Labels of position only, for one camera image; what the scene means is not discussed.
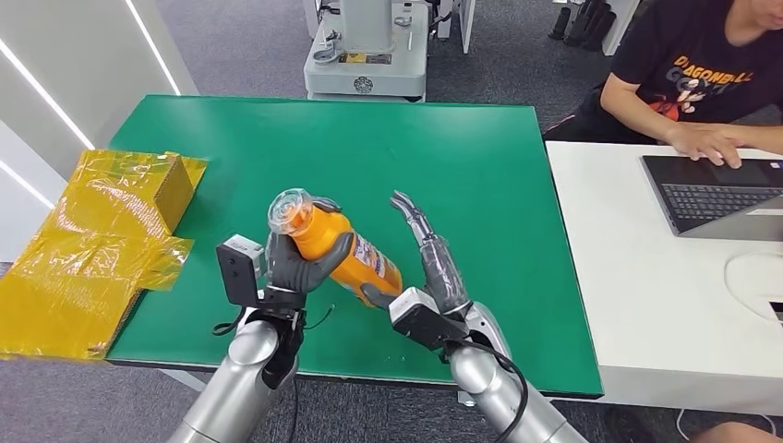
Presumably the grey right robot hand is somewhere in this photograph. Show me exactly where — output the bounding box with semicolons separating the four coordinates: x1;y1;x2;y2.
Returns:
360;190;476;319

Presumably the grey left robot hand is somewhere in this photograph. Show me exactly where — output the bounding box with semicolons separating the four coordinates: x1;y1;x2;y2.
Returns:
261;195;356;311

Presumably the orange detergent bottle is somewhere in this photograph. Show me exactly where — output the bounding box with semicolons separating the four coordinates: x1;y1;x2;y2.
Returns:
268;187;404;309

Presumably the yellow taped cardboard box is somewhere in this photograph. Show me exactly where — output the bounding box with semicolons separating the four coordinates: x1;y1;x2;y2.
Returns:
0;150;208;362

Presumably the white machine with column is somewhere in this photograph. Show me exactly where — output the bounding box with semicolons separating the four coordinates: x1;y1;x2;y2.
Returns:
304;0;429;102

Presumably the white furniture panel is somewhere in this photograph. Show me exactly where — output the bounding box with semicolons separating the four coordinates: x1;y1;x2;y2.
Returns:
457;0;477;55

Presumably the dark grey laptop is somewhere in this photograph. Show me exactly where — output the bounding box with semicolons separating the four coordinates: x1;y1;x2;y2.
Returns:
641;154;783;243

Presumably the person's right hand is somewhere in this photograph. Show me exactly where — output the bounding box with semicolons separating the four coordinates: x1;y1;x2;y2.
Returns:
667;124;746;169

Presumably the white round object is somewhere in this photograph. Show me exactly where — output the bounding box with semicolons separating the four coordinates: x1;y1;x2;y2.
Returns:
724;250;783;323

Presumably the person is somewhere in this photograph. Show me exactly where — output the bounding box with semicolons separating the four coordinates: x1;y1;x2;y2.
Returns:
543;0;783;169

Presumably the person's knee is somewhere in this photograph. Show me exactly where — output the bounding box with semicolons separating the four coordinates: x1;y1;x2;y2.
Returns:
691;422;783;443

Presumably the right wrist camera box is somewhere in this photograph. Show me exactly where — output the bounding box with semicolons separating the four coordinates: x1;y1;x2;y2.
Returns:
389;287;472;354

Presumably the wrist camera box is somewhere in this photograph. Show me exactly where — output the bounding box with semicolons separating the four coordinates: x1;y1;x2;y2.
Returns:
389;287;472;354
215;234;271;309

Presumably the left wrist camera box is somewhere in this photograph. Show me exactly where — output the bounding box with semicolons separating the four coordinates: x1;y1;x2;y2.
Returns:
215;234;271;309

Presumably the thin black wire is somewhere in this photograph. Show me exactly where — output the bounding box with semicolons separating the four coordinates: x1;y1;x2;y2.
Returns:
303;304;336;332

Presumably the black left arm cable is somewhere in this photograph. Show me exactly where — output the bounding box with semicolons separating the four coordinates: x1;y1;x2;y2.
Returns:
211;308;246;338

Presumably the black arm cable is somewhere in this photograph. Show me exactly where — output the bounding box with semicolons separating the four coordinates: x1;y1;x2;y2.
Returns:
452;339;531;443
211;308;246;338

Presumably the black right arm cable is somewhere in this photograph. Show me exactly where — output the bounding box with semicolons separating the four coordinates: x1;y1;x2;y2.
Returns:
452;339;531;443

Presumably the thin white cable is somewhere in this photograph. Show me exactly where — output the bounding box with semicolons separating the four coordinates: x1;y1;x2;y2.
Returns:
675;408;779;439

